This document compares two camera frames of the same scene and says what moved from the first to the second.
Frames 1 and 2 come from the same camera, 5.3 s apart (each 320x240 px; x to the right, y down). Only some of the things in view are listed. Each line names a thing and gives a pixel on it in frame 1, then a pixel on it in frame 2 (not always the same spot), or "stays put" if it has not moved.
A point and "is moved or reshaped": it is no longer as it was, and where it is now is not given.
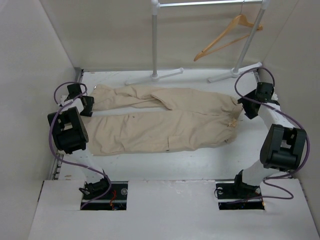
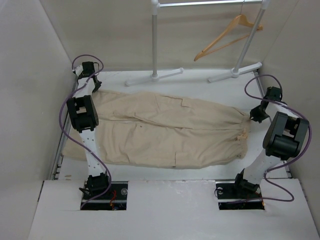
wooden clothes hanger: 240,19 stays put
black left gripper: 89,101 → 97,86
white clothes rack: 155,5 stays put
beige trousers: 129,121 is moved or reshaped
